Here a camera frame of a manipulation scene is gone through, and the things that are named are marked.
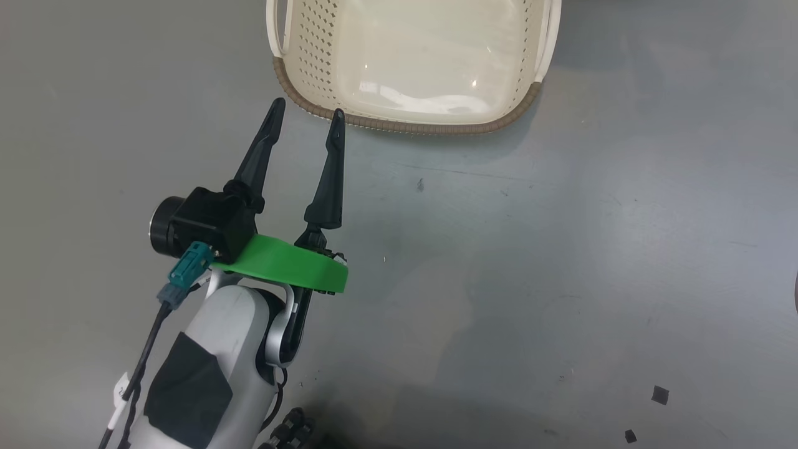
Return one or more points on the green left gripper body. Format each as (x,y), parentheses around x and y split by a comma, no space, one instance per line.
(293,265)

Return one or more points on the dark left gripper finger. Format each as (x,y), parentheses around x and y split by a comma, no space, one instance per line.
(265,156)
(330,187)

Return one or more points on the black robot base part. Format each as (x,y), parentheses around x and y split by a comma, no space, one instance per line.
(290,430)

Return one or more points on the cream perforated laundry basket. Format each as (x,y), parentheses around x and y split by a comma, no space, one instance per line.
(418,56)

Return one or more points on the large black tape scrap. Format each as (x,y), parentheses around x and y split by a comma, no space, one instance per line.
(660,395)

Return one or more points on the small black tape scrap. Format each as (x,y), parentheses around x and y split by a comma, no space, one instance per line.
(631,436)

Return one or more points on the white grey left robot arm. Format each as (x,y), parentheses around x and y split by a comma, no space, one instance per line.
(227,337)

